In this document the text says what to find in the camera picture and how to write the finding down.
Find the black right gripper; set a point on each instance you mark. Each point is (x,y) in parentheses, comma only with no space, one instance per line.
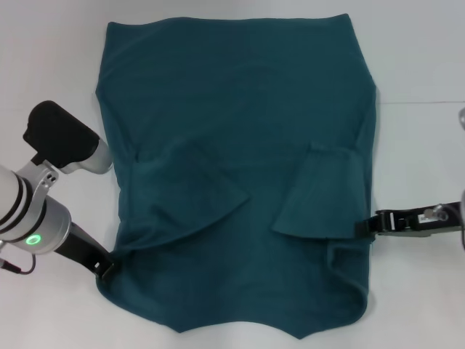
(414,221)

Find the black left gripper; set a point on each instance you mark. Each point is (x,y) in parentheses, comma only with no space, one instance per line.
(81,247)

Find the teal blue shirt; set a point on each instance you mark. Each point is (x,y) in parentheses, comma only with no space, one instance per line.
(236,109)

